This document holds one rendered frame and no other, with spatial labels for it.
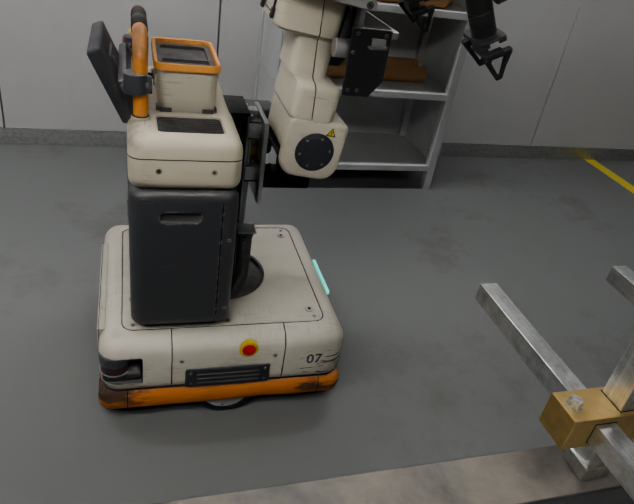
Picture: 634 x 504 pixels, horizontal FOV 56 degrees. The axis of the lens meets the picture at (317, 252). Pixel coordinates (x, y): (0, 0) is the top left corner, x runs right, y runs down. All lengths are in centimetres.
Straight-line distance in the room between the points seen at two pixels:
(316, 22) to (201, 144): 40
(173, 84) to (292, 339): 72
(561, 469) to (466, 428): 102
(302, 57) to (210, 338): 75
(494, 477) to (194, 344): 95
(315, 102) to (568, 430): 100
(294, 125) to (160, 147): 37
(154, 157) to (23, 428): 84
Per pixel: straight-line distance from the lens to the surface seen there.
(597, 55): 411
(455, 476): 85
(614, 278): 114
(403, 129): 355
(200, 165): 136
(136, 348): 160
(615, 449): 82
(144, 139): 134
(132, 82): 138
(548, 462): 93
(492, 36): 149
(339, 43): 149
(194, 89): 146
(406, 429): 186
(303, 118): 153
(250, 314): 168
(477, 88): 372
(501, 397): 208
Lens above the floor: 133
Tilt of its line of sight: 32 degrees down
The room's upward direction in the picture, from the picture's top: 10 degrees clockwise
